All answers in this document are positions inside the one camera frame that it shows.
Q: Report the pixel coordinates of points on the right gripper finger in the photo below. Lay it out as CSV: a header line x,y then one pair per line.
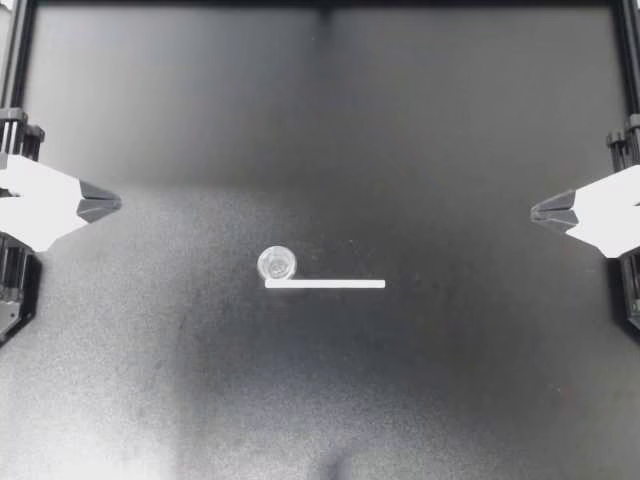
x,y
607,192
607,230

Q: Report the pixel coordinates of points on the small clear plastic cup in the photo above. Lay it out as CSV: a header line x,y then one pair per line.
x,y
276,264

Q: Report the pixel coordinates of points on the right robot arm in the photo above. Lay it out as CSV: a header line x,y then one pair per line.
x,y
625,292

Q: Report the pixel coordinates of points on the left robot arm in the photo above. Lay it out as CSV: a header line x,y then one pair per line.
x,y
29,282

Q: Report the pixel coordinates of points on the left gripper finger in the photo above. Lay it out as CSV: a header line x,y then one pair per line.
x,y
45,177
42,220

